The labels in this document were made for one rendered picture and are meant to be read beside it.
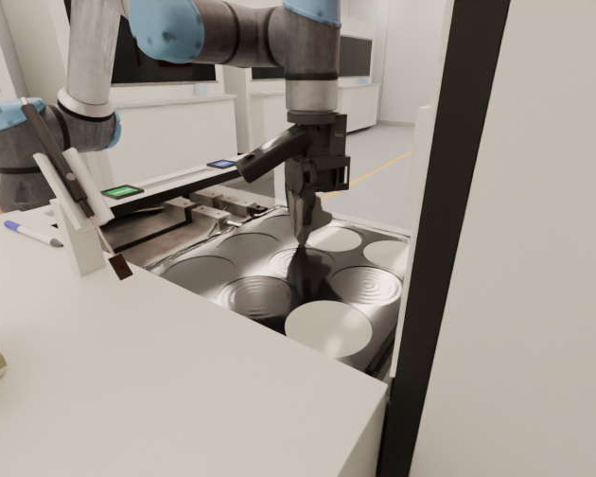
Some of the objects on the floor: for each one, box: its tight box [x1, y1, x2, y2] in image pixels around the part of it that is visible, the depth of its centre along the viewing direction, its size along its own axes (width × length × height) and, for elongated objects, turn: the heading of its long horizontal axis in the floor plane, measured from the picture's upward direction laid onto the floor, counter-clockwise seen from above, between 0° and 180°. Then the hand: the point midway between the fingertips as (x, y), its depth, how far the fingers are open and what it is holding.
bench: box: [333, 16, 381, 133], centre depth 711 cm, size 108×180×200 cm, turn 146°
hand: (298, 238), depth 60 cm, fingers closed
